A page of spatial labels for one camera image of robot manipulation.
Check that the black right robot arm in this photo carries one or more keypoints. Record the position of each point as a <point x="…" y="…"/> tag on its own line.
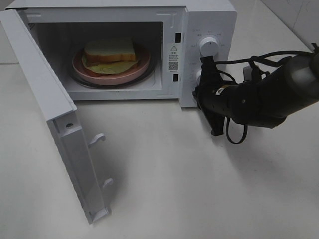
<point x="275" y="86"/>

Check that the toast sandwich with lettuce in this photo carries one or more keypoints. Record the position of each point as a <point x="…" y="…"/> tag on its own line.
<point x="109" y="56"/>

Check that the glass microwave turntable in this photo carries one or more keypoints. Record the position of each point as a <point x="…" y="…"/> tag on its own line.
<point x="149" y="74"/>

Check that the pink round plate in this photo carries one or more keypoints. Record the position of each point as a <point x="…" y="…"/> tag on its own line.
<point x="143" y="54"/>

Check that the white microwave oven body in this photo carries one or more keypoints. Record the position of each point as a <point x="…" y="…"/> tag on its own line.
<point x="61" y="28"/>

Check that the white timer knob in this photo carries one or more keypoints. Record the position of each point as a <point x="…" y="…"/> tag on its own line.
<point x="197" y="77"/>

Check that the white warning label sticker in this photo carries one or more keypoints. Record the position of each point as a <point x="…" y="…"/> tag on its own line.
<point x="173" y="57"/>

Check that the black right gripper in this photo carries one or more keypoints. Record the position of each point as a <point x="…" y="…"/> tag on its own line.
<point x="214" y="96"/>

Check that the upper white power knob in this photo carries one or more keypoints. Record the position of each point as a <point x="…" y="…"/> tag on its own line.
<point x="208" y="46"/>

